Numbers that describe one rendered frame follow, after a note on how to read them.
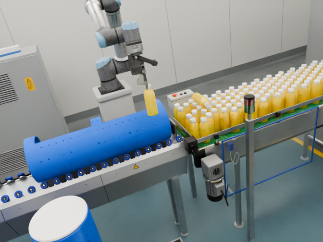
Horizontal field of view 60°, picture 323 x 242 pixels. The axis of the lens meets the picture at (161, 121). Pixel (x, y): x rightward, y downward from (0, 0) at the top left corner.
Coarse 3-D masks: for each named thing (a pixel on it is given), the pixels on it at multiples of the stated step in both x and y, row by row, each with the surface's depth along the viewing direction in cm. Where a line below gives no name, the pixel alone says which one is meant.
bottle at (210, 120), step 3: (207, 117) 190; (210, 117) 189; (207, 120) 190; (210, 120) 190; (213, 120) 191; (210, 123) 190; (213, 123) 191; (210, 126) 191; (213, 126) 192; (210, 129) 192; (213, 129) 193; (210, 132) 193; (213, 132) 194
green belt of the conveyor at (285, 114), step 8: (312, 104) 215; (320, 104) 213; (296, 112) 209; (272, 120) 204; (176, 128) 216; (240, 128) 202; (184, 136) 204; (224, 136) 196; (200, 144) 192; (208, 144) 191
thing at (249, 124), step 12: (252, 120) 170; (252, 132) 174; (252, 144) 178; (252, 156) 183; (252, 168) 188; (252, 180) 193; (252, 192) 198; (252, 204) 203; (252, 216) 209; (252, 228) 215; (252, 240) 222
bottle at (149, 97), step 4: (148, 88) 163; (144, 92) 163; (148, 92) 162; (152, 92) 163; (144, 96) 164; (148, 96) 162; (152, 96) 163; (148, 100) 163; (152, 100) 163; (148, 104) 164; (152, 104) 164; (156, 104) 166; (148, 108) 165; (152, 108) 164; (156, 108) 166; (148, 112) 166; (152, 112) 165; (156, 112) 166
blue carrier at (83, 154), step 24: (96, 120) 174; (120, 120) 173; (144, 120) 175; (168, 120) 178; (24, 144) 162; (48, 144) 162; (72, 144) 164; (96, 144) 167; (120, 144) 172; (144, 144) 180; (48, 168) 162; (72, 168) 169
